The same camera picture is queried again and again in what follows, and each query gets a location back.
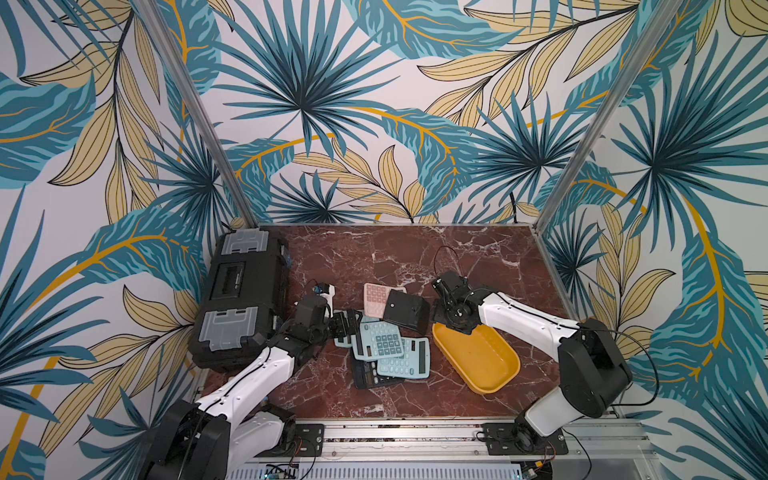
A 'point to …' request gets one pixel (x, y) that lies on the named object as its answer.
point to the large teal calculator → (377, 341)
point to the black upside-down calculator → (411, 312)
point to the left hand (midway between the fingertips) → (349, 319)
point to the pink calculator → (376, 298)
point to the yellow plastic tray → (483, 359)
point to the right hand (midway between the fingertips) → (441, 317)
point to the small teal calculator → (345, 342)
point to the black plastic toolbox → (245, 294)
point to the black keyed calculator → (365, 375)
